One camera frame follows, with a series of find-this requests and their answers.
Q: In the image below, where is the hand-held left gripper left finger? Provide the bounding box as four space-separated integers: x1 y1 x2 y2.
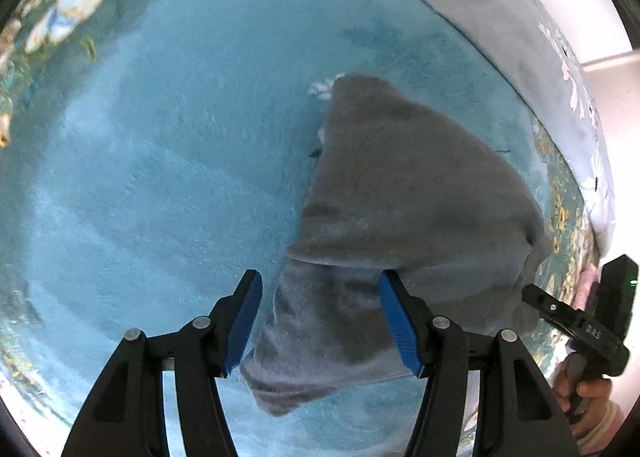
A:
60 269 264 457

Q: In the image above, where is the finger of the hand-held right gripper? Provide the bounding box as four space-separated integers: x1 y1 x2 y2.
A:
521 284 587 339

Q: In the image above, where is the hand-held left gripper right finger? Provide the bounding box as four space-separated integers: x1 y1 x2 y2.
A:
378 269 582 457

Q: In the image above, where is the grey towel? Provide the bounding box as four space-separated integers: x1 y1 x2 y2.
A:
240 74 553 418

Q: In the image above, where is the person's right hand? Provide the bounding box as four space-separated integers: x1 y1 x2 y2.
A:
552 362 613 413

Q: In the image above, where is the pink folded cloth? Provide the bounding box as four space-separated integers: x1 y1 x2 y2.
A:
575 262 601 310

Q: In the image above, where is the teal floral bed sheet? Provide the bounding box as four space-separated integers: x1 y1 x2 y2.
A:
0 0 601 457

